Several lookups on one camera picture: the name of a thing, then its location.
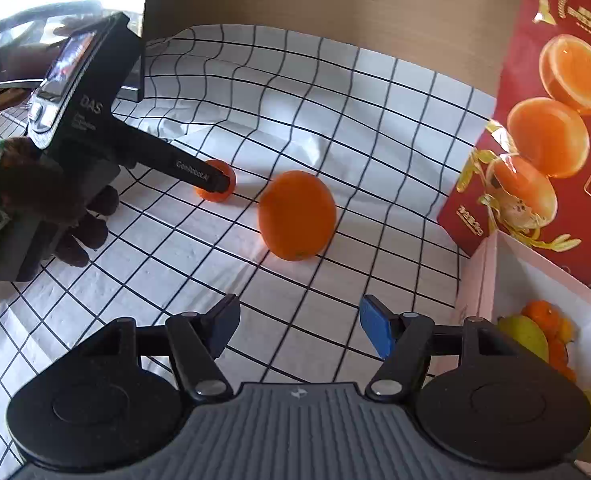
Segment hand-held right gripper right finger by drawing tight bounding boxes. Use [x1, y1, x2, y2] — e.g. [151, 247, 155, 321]
[359, 294, 532, 404]

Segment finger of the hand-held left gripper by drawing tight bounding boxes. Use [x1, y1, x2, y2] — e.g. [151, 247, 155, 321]
[106, 118, 233, 195]

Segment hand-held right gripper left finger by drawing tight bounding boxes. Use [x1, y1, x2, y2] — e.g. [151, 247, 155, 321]
[76, 293, 242, 405]

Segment large orange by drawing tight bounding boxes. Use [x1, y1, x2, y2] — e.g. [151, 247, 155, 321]
[258, 170, 337, 263]

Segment pink box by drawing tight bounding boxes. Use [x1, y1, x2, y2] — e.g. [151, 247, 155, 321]
[450, 230, 591, 477]

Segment person's left hand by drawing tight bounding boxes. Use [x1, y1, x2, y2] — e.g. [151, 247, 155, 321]
[3, 136, 122, 267]

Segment white checked cloth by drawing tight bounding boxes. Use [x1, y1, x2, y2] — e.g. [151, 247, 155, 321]
[0, 23, 499, 480]

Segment red printed box lid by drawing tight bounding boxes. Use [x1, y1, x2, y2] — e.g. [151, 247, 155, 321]
[435, 0, 591, 292]

